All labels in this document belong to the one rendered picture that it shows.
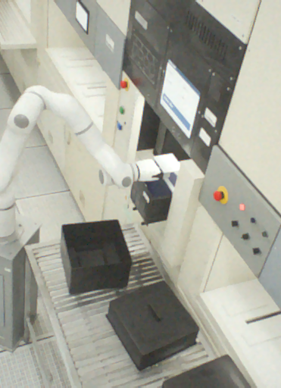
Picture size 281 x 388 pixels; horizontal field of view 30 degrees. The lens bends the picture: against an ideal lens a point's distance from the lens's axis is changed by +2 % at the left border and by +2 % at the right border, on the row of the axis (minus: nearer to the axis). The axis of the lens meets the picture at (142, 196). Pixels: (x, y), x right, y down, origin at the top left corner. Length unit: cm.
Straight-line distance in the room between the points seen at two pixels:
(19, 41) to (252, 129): 274
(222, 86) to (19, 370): 191
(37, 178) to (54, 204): 33
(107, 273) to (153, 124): 102
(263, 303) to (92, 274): 76
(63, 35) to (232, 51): 237
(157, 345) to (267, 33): 123
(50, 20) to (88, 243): 194
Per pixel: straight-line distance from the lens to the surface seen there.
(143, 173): 228
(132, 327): 222
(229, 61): 191
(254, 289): 248
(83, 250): 258
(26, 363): 313
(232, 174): 193
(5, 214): 254
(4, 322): 298
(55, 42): 411
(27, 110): 211
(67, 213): 389
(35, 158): 438
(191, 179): 211
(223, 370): 202
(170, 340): 222
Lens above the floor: 266
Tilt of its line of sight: 40 degrees down
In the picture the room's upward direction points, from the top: 11 degrees clockwise
